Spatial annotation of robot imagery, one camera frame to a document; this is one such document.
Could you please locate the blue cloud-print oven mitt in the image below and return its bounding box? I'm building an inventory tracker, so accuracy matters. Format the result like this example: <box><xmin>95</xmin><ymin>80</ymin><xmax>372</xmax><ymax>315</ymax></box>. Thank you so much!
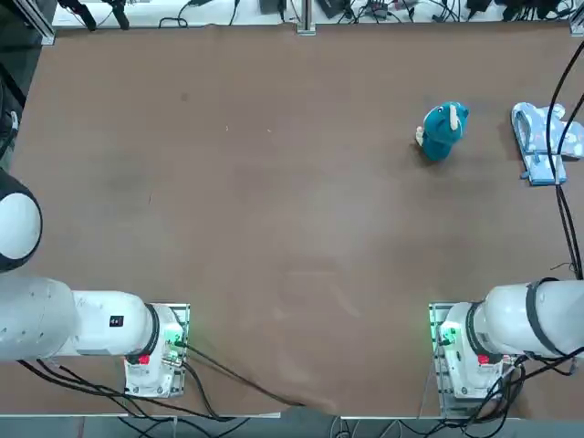
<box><xmin>519</xmin><ymin>109</ymin><xmax>584</xmax><ymax>186</ymax></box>
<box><xmin>510</xmin><ymin>101</ymin><xmax>584</xmax><ymax>161</ymax></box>

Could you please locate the small blue plush doll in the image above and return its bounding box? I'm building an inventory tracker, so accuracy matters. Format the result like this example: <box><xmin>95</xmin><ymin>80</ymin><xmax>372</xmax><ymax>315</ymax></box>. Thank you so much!
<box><xmin>415</xmin><ymin>102</ymin><xmax>472</xmax><ymax>162</ymax></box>

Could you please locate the long black power adapter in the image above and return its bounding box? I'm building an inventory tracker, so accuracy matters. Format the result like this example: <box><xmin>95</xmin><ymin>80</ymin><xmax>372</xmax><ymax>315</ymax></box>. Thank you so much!
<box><xmin>317</xmin><ymin>0</ymin><xmax>353</xmax><ymax>20</ymax></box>

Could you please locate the black tripod leg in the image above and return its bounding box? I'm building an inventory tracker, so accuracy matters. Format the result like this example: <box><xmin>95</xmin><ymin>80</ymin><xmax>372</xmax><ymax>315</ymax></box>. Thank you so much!
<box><xmin>57</xmin><ymin>0</ymin><xmax>98</xmax><ymax>32</ymax></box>
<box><xmin>105</xmin><ymin>0</ymin><xmax>132</xmax><ymax>31</ymax></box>

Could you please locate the aluminium corner profile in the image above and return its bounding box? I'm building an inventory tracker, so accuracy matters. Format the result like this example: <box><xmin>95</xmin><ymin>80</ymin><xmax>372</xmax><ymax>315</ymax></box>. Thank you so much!
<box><xmin>11</xmin><ymin>0</ymin><xmax>57</xmax><ymax>47</ymax></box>

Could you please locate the black left base cable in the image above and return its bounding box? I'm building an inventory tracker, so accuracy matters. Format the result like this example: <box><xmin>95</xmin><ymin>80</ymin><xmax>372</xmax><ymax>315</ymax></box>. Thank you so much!
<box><xmin>175</xmin><ymin>339</ymin><xmax>308</xmax><ymax>408</ymax></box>

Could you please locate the aluminium profile post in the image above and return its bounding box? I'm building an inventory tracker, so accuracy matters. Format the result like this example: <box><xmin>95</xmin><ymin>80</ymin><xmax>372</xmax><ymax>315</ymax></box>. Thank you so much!
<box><xmin>296</xmin><ymin>0</ymin><xmax>318</xmax><ymax>36</ymax></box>

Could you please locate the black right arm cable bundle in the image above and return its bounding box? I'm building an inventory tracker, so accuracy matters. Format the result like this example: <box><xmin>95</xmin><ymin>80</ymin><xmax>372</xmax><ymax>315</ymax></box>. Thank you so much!
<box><xmin>547</xmin><ymin>38</ymin><xmax>584</xmax><ymax>280</ymax></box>

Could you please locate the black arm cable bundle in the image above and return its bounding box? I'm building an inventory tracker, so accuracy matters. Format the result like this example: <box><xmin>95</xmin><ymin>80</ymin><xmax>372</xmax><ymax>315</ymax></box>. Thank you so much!
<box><xmin>547</xmin><ymin>38</ymin><xmax>584</xmax><ymax>280</ymax></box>
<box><xmin>16</xmin><ymin>358</ymin><xmax>284</xmax><ymax>422</ymax></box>

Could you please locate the black left arm cable bundle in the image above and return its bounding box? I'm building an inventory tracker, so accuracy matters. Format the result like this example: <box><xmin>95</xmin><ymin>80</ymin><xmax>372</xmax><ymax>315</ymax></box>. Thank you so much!
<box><xmin>16</xmin><ymin>358</ymin><xmax>284</xmax><ymax>422</ymax></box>

